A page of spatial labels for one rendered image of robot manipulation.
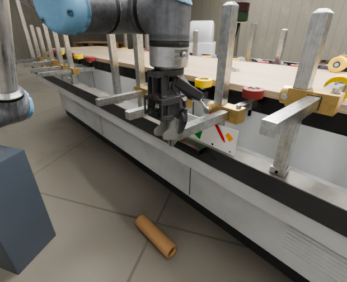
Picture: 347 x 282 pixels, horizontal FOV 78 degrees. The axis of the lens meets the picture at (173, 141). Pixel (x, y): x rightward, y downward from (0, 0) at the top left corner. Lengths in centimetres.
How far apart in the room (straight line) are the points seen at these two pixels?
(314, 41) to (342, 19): 573
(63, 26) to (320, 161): 87
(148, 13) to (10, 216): 110
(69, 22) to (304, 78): 54
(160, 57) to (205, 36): 420
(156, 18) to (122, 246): 120
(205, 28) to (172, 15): 423
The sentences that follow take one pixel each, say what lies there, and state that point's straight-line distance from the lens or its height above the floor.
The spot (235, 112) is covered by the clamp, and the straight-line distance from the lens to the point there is 74.
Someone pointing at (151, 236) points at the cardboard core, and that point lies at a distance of 133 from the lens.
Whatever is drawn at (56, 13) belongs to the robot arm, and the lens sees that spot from 46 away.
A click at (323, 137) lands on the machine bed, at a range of 90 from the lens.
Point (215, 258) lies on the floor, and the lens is 135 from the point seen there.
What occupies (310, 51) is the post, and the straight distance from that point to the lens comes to 64.
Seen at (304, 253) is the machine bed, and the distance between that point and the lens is 120.
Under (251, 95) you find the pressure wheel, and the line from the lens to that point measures 86.
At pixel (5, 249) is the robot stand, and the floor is 20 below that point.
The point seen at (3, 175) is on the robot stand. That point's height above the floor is 54.
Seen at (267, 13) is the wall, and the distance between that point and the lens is 611.
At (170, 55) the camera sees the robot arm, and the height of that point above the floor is 106.
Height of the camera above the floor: 110
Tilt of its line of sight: 27 degrees down
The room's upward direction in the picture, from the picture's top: straight up
